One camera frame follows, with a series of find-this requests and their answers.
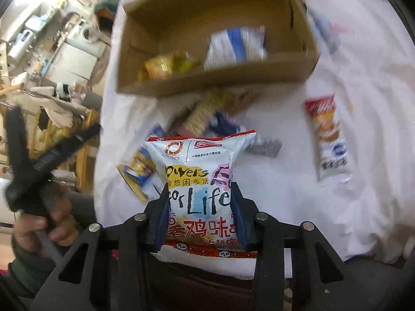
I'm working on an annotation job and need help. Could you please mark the red white long snack packet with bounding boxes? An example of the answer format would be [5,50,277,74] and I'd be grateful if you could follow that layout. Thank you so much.
[304,95,354,187]

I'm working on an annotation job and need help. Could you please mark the white puffed snack bag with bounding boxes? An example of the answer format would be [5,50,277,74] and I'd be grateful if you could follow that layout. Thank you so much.
[143,130,257,260]

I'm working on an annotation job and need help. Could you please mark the white countertop appliance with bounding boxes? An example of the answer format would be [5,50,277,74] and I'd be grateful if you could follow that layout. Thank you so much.
[6,29,37,66]

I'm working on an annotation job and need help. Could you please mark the light blue white snack packet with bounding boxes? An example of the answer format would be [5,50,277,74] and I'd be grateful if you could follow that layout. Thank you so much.
[204,26,269,71]

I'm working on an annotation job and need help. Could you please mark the blue yellow snack packet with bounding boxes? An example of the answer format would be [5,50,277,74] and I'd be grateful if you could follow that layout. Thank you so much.
[117,125,170,203]

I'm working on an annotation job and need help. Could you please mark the white printed bedsheet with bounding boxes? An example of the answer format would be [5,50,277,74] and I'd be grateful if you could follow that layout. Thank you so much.
[94,0,415,279]

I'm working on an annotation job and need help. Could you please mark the person's left hand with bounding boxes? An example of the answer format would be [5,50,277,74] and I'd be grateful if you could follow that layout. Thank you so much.
[13,183,80,261]

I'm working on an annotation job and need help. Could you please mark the clothes on wooden rack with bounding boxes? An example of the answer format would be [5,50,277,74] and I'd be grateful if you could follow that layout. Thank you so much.
[23,83,93,128]

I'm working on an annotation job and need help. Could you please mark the clear cracker packet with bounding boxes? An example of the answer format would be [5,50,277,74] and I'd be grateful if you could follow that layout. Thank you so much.
[172,89,260,134]

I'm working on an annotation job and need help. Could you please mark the person's left forearm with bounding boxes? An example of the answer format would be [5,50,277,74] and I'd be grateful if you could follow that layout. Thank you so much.
[0,233,65,303]

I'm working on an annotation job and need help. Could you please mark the pink teal cloth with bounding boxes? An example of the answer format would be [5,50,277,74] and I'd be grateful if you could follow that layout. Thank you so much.
[94,0,124,20]

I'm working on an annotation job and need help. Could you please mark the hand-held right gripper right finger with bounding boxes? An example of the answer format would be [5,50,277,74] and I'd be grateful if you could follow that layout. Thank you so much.
[231,181,373,311]

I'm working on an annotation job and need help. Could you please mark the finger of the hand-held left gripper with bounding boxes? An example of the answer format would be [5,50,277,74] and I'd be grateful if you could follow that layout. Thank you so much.
[45,122,102,169]

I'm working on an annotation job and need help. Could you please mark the white washing machine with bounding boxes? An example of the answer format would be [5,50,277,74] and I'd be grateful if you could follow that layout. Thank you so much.
[66,19,112,60]

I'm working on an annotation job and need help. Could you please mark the silver snack packet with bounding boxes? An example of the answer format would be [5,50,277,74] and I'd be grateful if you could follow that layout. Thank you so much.
[245,134,282,159]

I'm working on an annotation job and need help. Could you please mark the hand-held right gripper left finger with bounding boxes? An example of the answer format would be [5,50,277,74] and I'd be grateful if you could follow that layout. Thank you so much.
[31,183,171,311]

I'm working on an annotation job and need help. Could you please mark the brown cardboard box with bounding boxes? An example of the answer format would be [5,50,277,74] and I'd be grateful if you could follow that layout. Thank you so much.
[115,0,321,98]

